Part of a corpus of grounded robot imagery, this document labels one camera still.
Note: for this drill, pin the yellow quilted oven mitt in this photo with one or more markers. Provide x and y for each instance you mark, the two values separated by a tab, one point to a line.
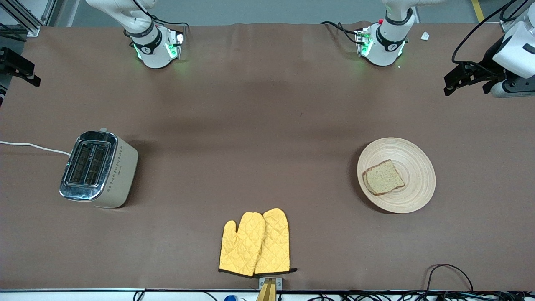
276	242
242	246

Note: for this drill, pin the round wooden plate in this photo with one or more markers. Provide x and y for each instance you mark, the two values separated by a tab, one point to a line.
413	167

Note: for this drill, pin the aluminium corner bracket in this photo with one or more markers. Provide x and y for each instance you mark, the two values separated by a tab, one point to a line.
506	27

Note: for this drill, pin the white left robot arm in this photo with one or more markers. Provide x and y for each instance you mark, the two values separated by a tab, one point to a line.
384	50

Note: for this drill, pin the brown table cover cloth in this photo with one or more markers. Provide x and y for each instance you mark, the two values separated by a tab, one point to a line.
267	104

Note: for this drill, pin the cream and chrome toaster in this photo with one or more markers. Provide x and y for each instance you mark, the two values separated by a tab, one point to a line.
119	175

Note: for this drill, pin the white paper scrap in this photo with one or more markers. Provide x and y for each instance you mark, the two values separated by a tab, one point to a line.
425	36

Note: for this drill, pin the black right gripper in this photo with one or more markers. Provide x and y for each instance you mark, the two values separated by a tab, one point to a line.
9	59

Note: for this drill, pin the aluminium profile frame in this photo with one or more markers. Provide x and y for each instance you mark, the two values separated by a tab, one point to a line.
25	23

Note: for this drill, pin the yellow wooden bar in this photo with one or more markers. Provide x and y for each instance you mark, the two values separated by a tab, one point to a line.
267	292

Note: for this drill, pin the bread slice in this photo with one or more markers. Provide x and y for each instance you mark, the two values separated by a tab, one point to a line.
383	179

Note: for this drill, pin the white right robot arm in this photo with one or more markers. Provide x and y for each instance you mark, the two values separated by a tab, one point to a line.
156	54

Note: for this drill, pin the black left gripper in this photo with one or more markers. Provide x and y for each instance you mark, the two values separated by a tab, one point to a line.
488	63

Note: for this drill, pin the small metal bracket plate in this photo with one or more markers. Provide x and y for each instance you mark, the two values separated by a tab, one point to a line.
279	283

